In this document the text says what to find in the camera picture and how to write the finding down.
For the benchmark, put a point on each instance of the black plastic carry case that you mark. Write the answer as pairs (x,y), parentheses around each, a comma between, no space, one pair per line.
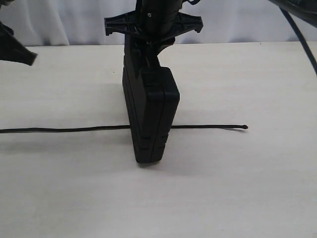
(151,100)

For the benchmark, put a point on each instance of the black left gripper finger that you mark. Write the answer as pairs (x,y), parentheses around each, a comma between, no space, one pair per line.
(12,50)

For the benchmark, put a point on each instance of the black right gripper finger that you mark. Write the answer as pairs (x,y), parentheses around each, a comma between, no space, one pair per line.
(153,47)
(135,61)

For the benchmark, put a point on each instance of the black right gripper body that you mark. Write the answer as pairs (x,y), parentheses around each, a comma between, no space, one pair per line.
(153,26)

